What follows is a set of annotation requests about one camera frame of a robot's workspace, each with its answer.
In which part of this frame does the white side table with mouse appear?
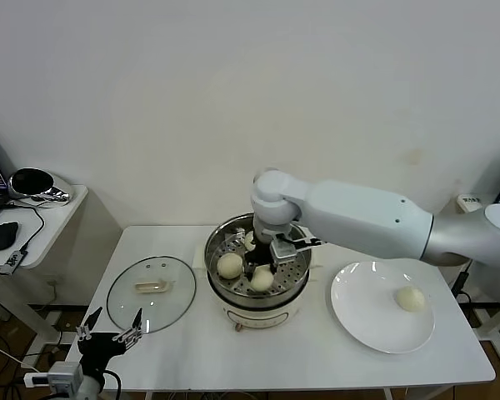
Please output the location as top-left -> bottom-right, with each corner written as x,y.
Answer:
0,184 -> 124,349

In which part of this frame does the white side table with label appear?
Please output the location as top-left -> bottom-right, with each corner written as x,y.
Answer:
456,192 -> 500,368

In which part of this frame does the cream electric cooker pot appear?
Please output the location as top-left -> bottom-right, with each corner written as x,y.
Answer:
193,257 -> 329,334

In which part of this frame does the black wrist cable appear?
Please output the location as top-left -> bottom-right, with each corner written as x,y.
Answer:
102,370 -> 123,395
282,236 -> 328,248

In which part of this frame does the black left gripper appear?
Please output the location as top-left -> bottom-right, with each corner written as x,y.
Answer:
75,307 -> 145,372

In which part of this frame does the black usb hub cable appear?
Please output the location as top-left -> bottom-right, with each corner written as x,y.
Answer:
6,202 -> 47,253

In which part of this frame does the white round plate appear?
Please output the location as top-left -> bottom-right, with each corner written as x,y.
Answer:
331,261 -> 436,355

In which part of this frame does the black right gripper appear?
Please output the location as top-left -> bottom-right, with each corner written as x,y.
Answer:
244,236 -> 276,281

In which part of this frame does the stainless steel steamer basket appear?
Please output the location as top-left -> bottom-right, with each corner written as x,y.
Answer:
193,212 -> 330,299

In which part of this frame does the black computer mouse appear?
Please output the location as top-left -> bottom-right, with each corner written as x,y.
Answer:
0,221 -> 21,252

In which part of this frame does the black cable with adapter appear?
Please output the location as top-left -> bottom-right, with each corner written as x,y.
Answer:
452,260 -> 476,308

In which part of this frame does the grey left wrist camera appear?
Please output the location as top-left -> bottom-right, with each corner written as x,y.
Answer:
23,361 -> 84,395

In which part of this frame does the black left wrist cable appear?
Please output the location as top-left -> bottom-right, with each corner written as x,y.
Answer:
102,370 -> 123,395

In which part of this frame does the round glass pot lid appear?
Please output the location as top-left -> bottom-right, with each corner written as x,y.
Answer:
107,255 -> 198,335

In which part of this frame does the white floor cable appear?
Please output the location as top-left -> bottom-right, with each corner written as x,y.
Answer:
0,340 -> 51,376

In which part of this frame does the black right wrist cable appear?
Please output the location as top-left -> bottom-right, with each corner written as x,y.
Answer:
282,236 -> 328,248

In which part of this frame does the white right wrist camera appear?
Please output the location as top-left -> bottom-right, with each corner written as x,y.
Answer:
269,239 -> 299,263

